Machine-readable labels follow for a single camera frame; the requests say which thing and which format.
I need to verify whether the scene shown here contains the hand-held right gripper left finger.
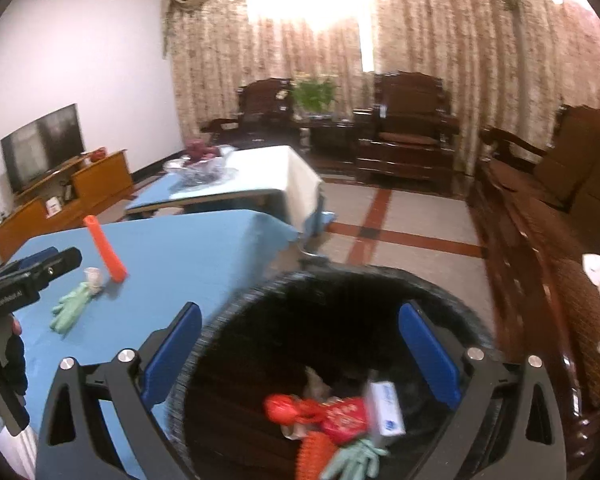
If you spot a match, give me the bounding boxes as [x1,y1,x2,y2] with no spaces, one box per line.
[35,301,203,480]

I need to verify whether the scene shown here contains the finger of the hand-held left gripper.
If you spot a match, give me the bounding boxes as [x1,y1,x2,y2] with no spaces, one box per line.
[0,247,83,293]
[0,246,60,273]

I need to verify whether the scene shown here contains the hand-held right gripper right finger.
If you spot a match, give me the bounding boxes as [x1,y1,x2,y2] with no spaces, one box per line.
[397,300,568,480]

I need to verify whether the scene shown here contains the green rubber glove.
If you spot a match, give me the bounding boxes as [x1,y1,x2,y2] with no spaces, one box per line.
[320,437,388,478]
[50,282,93,333]

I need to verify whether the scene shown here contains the white cardboard box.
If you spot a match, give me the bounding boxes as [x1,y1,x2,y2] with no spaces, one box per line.
[365,381,407,437]

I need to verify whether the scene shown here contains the black trash bin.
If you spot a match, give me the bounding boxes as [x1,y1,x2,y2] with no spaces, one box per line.
[165,265,501,480]

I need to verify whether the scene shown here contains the red paper cup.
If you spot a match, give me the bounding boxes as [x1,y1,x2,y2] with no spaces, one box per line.
[315,396,373,445]

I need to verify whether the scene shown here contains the white tissue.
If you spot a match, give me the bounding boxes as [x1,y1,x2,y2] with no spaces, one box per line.
[302,366,336,401]

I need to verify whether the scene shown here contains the red plastic bag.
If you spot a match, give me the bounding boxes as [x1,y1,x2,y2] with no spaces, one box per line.
[264,394,326,431]

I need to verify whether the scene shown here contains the orange foam net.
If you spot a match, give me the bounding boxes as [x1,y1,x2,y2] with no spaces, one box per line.
[297,432,338,473]
[83,215,129,282]

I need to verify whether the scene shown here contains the upright orange foam net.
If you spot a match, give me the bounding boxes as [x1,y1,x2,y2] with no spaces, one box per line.
[83,215,129,282]

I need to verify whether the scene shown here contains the wooden television cabinet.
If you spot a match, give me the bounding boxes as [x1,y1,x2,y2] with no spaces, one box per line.
[0,149,133,263]

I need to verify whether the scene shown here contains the blue tablecloth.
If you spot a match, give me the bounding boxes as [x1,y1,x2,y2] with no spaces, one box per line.
[0,208,301,480]

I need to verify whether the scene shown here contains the coffee table with blue cloth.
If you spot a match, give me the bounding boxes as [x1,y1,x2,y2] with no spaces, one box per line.
[125,145,338,241]

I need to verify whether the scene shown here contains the flat screen television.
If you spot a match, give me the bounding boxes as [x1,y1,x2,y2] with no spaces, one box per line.
[0,103,86,195]

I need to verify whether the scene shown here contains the glass fruit bowl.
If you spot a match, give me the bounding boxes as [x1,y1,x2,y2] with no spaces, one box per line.
[162,145,238,186]

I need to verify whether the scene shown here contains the dark wooden sofa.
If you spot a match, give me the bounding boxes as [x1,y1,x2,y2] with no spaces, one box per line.
[467,104,600,461]

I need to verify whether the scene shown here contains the white table cloth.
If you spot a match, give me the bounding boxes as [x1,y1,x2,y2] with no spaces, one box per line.
[227,145,323,226]

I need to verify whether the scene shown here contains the dark wooden armchair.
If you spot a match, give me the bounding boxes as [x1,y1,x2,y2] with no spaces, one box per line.
[355,71,461,193]
[200,78,301,153]

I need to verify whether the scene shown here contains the dark wooden side table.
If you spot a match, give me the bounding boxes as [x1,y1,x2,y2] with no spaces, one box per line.
[295,115,358,161]

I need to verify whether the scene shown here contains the green potted plant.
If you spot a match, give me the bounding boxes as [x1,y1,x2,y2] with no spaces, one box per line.
[291,75,338,116]

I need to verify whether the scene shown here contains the beige patterned curtains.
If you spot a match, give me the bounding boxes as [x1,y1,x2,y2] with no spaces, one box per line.
[161,0,600,151]

